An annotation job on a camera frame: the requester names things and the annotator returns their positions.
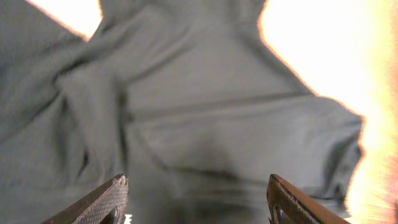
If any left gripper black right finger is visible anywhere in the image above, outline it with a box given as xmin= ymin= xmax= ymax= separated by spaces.
xmin=267 ymin=174 xmax=342 ymax=224

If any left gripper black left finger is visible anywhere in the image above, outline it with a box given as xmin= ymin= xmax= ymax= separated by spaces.
xmin=43 ymin=174 xmax=129 ymax=224

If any black t-shirt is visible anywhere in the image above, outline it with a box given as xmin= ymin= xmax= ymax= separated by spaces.
xmin=1 ymin=0 xmax=361 ymax=223

